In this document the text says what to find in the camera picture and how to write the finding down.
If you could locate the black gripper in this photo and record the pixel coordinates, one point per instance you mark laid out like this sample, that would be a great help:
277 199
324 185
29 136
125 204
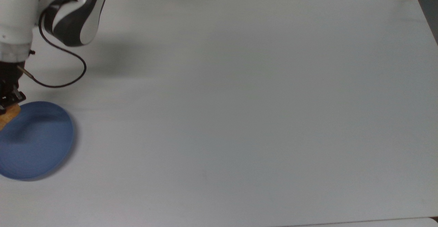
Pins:
8 76

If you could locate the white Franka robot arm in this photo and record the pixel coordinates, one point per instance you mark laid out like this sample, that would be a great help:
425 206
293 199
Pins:
20 15

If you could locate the round blue plate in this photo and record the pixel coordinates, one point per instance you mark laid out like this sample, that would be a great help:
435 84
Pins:
36 141

